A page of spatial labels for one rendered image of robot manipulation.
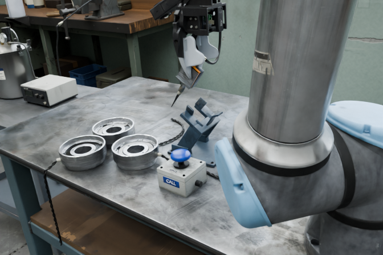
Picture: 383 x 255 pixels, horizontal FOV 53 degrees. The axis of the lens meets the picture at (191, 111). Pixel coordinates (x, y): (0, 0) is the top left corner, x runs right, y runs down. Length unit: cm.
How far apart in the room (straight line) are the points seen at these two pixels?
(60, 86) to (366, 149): 134
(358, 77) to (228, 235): 174
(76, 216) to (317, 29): 97
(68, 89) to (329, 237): 131
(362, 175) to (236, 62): 212
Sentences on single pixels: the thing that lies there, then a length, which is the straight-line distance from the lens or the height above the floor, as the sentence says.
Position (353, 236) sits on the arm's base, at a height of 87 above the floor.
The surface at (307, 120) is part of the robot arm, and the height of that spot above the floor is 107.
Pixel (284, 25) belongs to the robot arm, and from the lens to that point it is 35.
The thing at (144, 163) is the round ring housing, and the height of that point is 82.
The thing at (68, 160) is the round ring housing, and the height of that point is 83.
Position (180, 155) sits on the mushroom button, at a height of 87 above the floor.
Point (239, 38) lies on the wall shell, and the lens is 252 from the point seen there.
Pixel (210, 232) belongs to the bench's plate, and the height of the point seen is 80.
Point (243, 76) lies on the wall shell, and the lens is 258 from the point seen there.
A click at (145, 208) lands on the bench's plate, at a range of 74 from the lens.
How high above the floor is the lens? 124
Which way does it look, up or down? 23 degrees down
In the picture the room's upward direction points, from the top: 4 degrees counter-clockwise
